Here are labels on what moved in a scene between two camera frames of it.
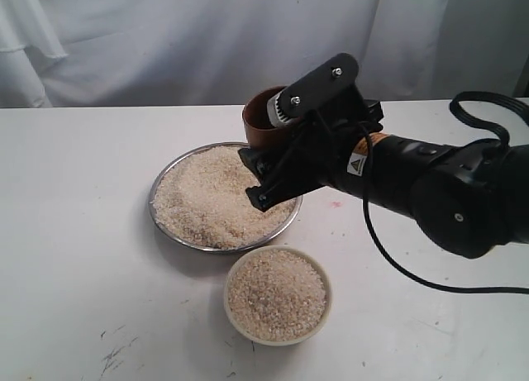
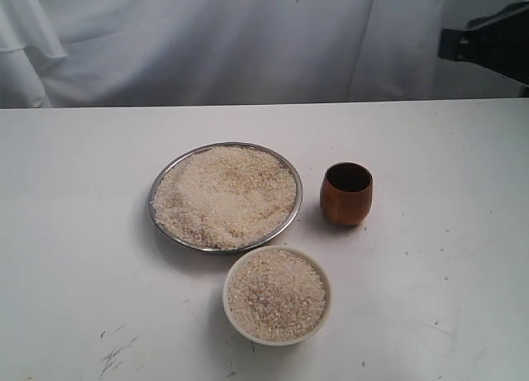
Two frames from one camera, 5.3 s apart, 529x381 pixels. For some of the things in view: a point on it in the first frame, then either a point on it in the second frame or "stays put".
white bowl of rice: [278, 295] stays put
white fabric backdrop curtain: [207, 45] stays put
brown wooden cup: [261, 131] to [345, 192]
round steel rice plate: [199, 197] stays put
